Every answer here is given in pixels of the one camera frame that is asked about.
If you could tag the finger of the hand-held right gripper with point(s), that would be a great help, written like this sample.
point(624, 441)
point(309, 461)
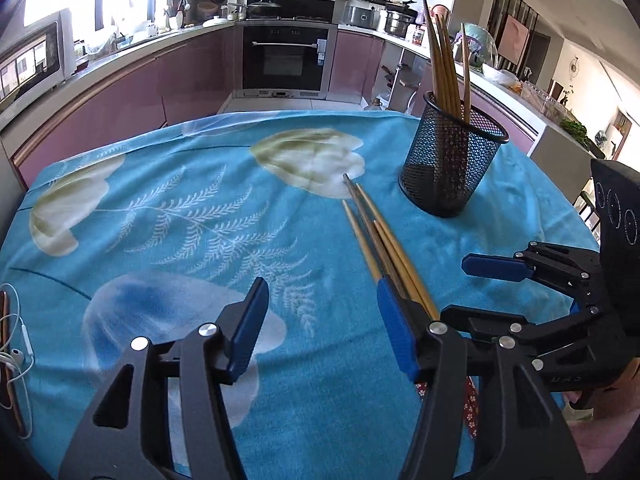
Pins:
point(495, 266)
point(480, 319)

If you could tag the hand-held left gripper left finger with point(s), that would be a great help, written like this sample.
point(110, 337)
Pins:
point(245, 330)

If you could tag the bamboo steamer basket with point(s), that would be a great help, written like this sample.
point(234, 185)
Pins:
point(207, 11)

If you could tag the green mesh food cover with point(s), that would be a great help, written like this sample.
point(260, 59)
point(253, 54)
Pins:
point(480, 45)

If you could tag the black wok with lid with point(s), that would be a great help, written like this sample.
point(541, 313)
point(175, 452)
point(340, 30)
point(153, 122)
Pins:
point(262, 8)

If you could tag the long pink base cabinets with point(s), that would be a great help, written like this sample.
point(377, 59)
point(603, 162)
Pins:
point(125, 95)

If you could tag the green leafy vegetables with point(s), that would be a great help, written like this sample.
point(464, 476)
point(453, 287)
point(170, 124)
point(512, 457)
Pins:
point(575, 132)

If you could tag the white microwave oven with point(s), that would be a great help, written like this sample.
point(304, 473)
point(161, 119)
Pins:
point(30, 60)

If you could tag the person's right hand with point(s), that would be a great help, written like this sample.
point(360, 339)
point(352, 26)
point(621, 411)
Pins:
point(580, 410)

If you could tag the yellow cooking oil bottle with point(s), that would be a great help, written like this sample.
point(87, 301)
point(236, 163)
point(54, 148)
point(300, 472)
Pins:
point(374, 104)

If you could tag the steel rice cooker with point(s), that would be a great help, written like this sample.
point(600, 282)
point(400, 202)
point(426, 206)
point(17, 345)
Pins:
point(362, 15)

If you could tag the pink kettle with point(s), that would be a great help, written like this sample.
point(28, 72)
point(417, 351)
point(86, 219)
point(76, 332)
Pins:
point(434, 10)

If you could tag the white covered dish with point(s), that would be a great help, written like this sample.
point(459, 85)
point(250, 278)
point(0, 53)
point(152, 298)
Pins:
point(215, 21)

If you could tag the dark striped wall panel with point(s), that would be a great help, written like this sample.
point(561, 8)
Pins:
point(495, 10)

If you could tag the steel steamer pot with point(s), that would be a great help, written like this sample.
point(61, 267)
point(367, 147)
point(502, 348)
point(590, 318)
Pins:
point(397, 22)

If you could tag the black mesh utensil holder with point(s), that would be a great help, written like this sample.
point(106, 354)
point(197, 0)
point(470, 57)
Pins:
point(450, 170)

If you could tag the white kitchen countertop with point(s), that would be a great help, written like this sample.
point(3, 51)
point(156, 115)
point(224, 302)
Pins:
point(150, 42)

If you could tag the pink framed wall picture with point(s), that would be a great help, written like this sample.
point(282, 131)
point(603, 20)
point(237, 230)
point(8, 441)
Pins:
point(515, 40)

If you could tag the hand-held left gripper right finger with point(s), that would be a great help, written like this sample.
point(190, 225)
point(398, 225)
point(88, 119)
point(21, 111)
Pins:
point(397, 325)

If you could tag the white plastic bag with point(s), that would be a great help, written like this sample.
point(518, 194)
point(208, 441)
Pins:
point(500, 77)

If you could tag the black built-in oven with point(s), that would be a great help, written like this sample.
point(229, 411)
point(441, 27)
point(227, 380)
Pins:
point(282, 60)

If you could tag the short pink base cabinets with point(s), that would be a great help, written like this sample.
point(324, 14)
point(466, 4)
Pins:
point(350, 65)

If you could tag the clear plastic container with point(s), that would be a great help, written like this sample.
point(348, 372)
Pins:
point(542, 100)

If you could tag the blue floral tablecloth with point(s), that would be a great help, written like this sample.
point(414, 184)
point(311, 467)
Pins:
point(200, 260)

